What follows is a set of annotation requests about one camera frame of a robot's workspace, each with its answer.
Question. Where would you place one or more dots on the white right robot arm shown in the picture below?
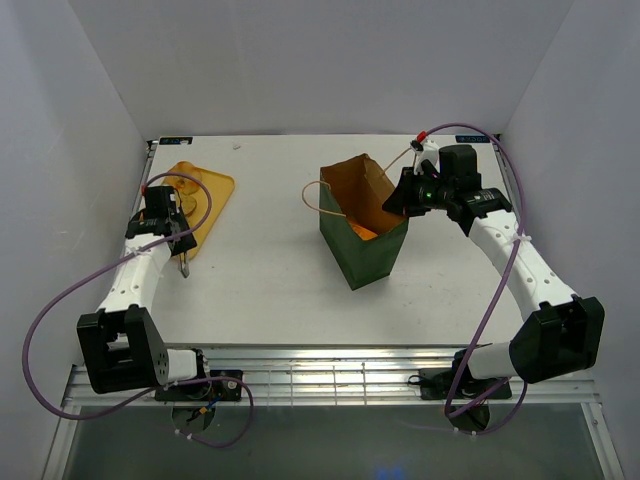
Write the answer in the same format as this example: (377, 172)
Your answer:
(561, 330)

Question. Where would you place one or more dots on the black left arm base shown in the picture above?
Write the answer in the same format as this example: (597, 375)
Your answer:
(221, 390)

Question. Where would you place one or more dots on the metal serving tongs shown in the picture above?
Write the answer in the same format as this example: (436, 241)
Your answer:
(184, 269)

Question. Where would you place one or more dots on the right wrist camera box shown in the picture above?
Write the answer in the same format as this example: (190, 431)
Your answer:
(426, 153)

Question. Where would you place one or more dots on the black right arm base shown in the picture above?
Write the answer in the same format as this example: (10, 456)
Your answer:
(435, 383)

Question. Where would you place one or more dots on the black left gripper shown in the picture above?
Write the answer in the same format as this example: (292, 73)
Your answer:
(188, 242)

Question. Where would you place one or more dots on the green paper bag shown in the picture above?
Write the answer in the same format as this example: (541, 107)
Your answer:
(356, 189)

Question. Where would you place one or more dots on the sliced seeded bread loaf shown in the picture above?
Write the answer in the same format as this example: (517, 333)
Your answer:
(188, 204)

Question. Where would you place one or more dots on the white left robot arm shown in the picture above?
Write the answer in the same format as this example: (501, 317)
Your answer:
(121, 346)

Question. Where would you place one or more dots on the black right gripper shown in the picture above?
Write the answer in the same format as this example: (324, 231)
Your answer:
(401, 200)

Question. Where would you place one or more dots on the round glazed bun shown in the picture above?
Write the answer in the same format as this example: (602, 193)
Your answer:
(185, 178)

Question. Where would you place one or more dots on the aluminium table rail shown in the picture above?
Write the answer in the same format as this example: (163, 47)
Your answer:
(358, 376)

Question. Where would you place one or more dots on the long ridged twisted bread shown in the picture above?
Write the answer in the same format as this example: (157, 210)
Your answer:
(364, 233)

